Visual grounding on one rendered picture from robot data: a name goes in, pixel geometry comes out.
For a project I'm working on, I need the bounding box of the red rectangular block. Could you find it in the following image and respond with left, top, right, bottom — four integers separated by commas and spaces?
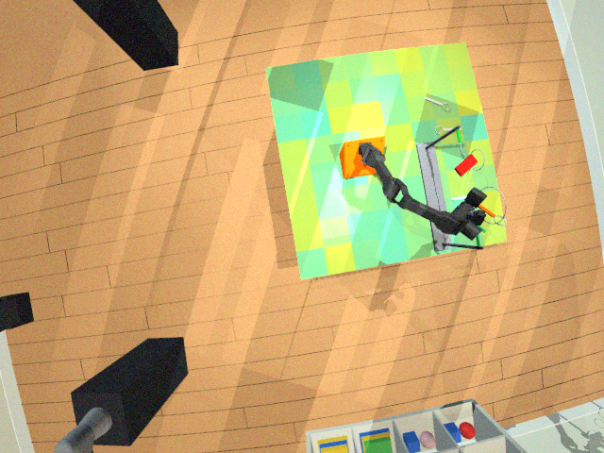
454, 155, 478, 176

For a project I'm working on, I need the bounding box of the orange handle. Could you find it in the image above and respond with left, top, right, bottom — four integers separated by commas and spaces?
478, 204, 507, 226

